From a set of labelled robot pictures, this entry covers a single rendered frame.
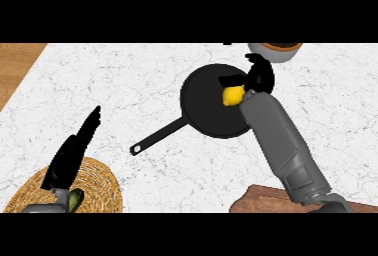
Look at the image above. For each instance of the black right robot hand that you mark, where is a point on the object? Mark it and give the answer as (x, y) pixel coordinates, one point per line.
(260, 75)

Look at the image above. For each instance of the grey pot with brown contents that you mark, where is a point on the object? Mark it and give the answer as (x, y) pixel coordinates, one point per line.
(275, 51)

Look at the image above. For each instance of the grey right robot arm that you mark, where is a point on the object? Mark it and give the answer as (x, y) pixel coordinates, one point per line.
(285, 146)

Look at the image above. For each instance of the yellow lemon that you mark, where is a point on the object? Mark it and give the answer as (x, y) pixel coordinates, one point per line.
(232, 95)

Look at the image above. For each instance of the brown wooden cutting board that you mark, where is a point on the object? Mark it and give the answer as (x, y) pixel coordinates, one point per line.
(266, 201)

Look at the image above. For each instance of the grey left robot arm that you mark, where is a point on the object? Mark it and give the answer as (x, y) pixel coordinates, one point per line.
(52, 203)

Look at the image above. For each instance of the black frying pan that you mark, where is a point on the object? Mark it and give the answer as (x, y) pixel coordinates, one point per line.
(207, 106)

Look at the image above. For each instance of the green vegetable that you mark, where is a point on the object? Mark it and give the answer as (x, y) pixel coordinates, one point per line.
(75, 200)

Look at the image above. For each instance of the round wicker basket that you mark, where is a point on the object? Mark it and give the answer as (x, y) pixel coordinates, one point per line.
(98, 186)

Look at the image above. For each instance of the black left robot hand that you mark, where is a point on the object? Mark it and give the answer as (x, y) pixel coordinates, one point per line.
(68, 160)

